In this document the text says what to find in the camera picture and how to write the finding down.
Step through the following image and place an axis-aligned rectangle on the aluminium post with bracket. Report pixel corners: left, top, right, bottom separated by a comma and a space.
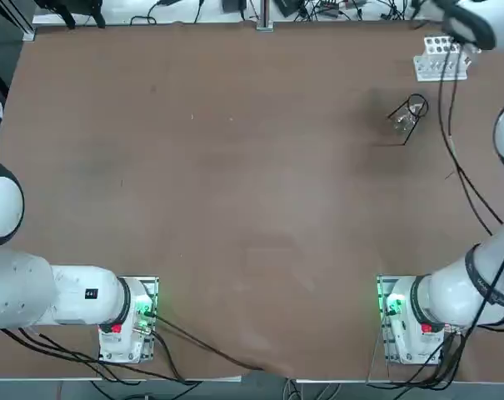
255, 0, 274, 33

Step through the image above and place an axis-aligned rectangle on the black right base cable bundle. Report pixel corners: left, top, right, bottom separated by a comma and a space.
367, 324, 474, 392

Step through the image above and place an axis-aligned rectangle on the black base cable bundle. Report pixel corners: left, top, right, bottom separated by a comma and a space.
0, 327, 202, 385
367, 324, 474, 392

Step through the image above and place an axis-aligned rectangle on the black cable across table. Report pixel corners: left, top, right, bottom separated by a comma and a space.
153, 314, 266, 373

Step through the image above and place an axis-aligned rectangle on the black wire tripod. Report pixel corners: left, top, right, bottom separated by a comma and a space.
387, 93, 430, 147

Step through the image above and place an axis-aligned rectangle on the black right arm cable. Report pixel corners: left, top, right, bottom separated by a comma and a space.
447, 62, 504, 226
437, 62, 493, 237

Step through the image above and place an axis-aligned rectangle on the white test tube rack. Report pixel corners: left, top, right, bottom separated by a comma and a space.
412, 35, 472, 83

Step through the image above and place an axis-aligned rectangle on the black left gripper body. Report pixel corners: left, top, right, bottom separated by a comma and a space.
34, 0, 105, 12

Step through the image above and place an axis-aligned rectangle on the black left base cable bundle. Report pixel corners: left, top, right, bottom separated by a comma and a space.
0, 327, 202, 385

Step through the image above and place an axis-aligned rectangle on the glass alcohol lamp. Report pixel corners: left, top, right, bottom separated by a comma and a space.
391, 111, 417, 134

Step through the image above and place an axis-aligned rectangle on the aluminium frame rail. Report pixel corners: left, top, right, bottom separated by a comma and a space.
3, 0, 37, 42

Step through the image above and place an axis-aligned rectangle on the flat black device box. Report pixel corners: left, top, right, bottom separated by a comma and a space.
274, 0, 307, 18

